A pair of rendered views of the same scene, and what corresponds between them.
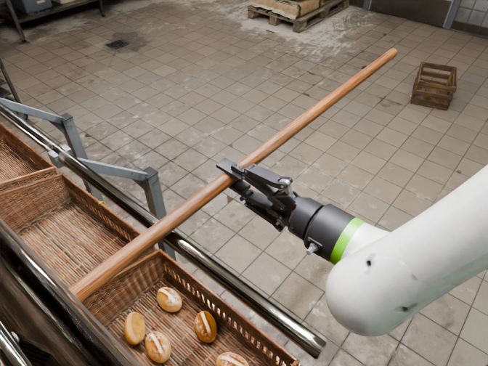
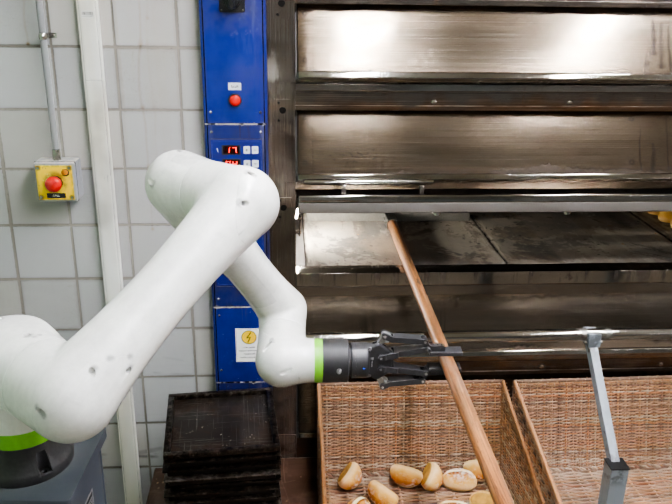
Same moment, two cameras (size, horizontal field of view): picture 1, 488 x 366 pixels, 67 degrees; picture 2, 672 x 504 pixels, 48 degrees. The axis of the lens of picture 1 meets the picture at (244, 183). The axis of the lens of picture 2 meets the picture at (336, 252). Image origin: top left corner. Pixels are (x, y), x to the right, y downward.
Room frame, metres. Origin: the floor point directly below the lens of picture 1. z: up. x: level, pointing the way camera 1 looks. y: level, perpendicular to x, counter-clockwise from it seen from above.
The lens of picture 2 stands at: (1.45, -1.15, 1.97)
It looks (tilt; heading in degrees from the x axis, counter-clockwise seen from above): 20 degrees down; 136
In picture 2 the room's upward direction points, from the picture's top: 1 degrees clockwise
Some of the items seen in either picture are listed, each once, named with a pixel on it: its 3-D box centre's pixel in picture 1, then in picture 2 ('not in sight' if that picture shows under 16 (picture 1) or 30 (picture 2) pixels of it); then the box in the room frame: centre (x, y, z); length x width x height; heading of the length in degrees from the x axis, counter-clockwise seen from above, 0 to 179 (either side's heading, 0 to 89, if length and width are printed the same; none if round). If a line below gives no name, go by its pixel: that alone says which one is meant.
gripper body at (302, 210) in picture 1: (295, 211); (371, 359); (0.47, -0.10, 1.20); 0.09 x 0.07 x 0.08; 49
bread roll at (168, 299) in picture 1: (168, 298); not in sight; (0.62, 0.24, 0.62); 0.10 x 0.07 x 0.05; 50
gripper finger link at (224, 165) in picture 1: (232, 169); (445, 351); (0.57, 0.02, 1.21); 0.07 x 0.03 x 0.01; 49
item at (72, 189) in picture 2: not in sight; (58, 179); (-0.39, -0.35, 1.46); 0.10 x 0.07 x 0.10; 50
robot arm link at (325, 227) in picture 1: (327, 233); (336, 359); (0.42, -0.15, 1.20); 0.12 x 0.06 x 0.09; 139
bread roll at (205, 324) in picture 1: (205, 324); not in sight; (0.53, 0.12, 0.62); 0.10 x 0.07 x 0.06; 21
